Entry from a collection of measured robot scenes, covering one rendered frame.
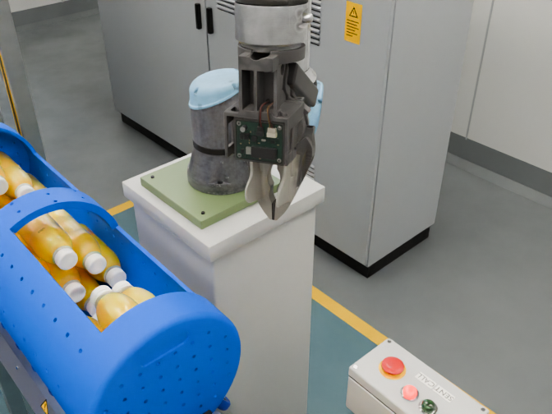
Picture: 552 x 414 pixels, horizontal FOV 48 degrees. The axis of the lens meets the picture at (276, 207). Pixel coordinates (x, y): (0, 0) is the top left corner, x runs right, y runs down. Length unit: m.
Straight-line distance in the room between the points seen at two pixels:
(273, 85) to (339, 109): 1.90
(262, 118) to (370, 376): 0.54
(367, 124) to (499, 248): 1.08
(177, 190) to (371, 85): 1.23
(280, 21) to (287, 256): 0.85
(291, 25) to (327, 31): 1.85
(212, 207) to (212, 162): 0.09
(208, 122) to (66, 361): 0.53
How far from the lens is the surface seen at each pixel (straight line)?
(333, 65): 2.51
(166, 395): 1.04
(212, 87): 1.23
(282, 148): 0.65
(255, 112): 0.65
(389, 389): 1.04
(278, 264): 1.40
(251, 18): 0.64
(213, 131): 1.26
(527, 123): 3.61
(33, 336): 1.10
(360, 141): 2.53
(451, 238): 3.23
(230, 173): 1.29
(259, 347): 1.52
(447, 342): 2.68
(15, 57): 2.24
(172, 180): 1.37
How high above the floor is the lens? 1.89
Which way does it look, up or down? 35 degrees down
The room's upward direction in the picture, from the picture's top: straight up
